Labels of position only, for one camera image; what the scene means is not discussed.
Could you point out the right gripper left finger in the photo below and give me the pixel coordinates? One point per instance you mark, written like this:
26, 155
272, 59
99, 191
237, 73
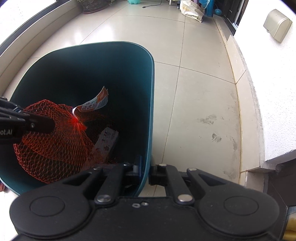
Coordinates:
134, 168

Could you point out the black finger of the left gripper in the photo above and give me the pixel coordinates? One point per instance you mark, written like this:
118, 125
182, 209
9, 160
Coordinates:
15, 122

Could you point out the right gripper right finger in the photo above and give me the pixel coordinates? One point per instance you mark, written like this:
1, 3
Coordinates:
157, 174

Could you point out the red mesh net bag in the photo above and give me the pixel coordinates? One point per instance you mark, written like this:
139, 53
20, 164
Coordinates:
66, 151

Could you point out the teal plastic trash bin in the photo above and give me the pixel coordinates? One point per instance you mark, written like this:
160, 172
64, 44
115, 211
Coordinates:
75, 75

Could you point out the white printed paper wrapper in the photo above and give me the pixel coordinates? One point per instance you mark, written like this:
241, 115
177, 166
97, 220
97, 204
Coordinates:
104, 144

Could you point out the printed paper label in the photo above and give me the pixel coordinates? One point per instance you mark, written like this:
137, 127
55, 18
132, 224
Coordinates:
99, 101

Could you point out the dark plant pot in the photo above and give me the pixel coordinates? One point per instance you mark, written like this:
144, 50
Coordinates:
92, 6

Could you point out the white plastic shopping bag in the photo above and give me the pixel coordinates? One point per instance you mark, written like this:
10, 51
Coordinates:
192, 10

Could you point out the blue ball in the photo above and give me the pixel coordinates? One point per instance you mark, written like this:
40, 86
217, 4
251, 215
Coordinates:
218, 12

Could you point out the blue plastic bucket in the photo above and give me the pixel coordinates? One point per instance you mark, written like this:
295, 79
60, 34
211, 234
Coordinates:
208, 6

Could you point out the beige wall socket cover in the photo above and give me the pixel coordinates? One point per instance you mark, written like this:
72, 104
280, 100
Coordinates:
277, 25

